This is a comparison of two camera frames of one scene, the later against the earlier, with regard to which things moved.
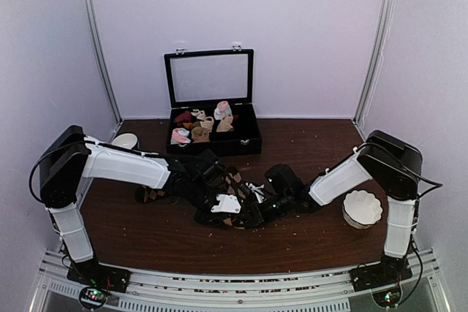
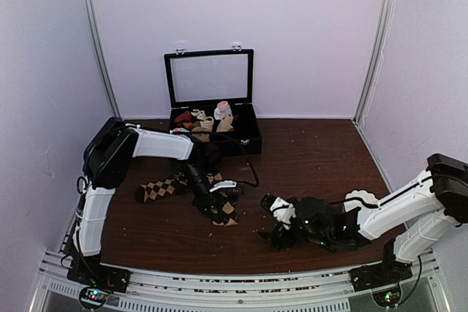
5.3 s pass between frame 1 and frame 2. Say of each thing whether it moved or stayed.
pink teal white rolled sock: stayed
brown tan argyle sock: moved
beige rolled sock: stayed
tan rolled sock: stayed
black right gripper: moved
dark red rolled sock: stayed
